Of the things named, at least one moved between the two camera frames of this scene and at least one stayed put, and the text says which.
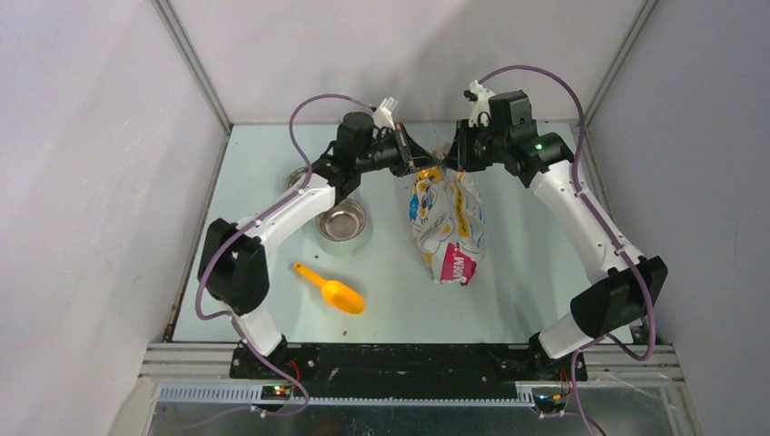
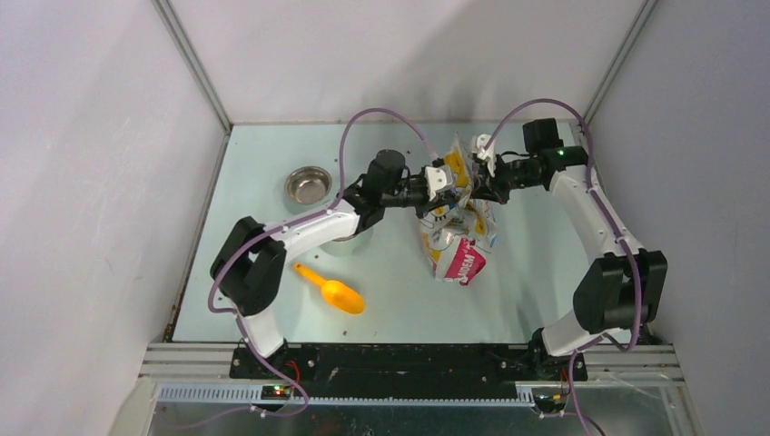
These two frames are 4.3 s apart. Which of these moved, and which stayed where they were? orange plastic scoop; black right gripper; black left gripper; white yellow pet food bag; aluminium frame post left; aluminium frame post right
Moved: black left gripper; black right gripper; white yellow pet food bag
Stayed: orange plastic scoop; aluminium frame post left; aluminium frame post right
